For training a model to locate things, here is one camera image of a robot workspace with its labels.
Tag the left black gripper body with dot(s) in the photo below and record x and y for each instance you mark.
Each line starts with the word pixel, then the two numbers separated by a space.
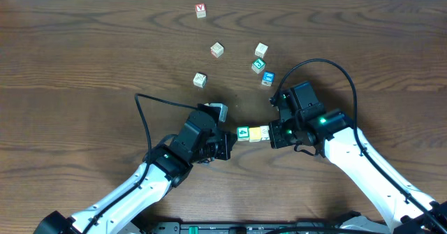
pixel 210 152

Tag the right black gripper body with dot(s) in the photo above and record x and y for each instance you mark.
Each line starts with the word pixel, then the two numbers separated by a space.
pixel 287 133

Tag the green number 4 block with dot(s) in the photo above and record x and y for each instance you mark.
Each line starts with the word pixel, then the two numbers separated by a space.
pixel 243 133

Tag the wooden block teal side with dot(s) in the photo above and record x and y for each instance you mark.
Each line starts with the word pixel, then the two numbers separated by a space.
pixel 265 133

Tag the yellow wooden block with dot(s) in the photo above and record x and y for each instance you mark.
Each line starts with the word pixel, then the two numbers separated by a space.
pixel 255 134

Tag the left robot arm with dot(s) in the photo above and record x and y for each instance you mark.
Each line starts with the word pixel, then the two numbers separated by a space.
pixel 165 167

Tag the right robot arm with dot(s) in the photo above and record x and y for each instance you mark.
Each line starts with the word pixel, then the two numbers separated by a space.
pixel 403 207

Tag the blue letter block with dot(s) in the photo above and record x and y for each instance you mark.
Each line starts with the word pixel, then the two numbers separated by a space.
pixel 268 79

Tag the green J letter block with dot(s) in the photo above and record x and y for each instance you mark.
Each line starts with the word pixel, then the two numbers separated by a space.
pixel 258 65

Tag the wooden block patterned top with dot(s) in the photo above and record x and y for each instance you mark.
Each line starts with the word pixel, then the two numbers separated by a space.
pixel 200 80

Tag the plain wooden block upper right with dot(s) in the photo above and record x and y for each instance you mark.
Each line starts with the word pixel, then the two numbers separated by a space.
pixel 261 50

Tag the wooden block red side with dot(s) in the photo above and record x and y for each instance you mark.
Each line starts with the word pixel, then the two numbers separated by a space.
pixel 217 50

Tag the red V letter block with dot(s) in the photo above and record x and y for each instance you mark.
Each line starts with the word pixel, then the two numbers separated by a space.
pixel 201 11

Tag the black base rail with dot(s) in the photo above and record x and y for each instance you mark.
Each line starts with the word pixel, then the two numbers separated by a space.
pixel 202 228

